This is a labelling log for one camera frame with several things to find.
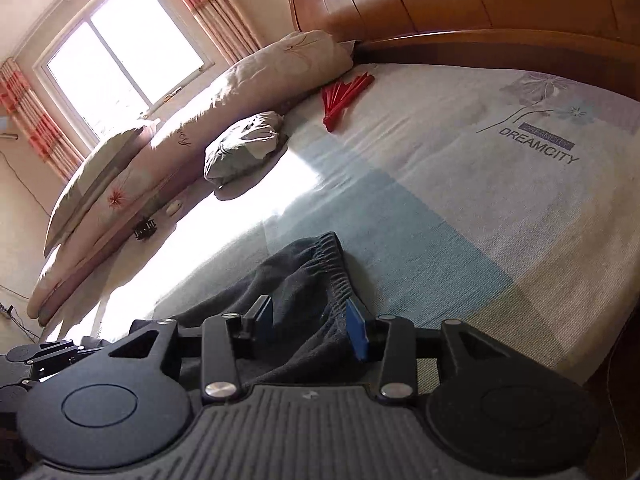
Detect grey bundled cloth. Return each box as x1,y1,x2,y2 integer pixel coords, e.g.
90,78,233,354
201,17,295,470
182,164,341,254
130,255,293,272
203,110,288,186

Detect orange wooden headboard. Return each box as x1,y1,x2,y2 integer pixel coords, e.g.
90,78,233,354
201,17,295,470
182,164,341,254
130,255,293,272
288,0,639,98

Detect white earbud case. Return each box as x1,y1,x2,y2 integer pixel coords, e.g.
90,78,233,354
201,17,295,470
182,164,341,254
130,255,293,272
165,200,183,217

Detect red striped curtain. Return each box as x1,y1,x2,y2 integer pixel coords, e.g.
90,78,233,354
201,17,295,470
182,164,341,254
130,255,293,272
1,0,260,183

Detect pink floral folded quilt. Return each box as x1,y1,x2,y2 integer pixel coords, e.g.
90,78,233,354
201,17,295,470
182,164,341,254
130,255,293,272
27,30,354,324

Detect dark grey sweatpants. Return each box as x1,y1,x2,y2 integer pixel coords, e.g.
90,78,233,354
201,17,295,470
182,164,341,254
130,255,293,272
175,232,368,386

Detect grey floral pillow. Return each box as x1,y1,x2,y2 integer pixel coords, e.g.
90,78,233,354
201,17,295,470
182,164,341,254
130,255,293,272
43,119,156,257

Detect white power strip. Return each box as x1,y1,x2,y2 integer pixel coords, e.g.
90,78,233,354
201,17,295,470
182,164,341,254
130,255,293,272
0,304,14,318

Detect black hair claw clip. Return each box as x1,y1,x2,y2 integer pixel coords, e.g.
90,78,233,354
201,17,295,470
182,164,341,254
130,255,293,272
132,218,157,242

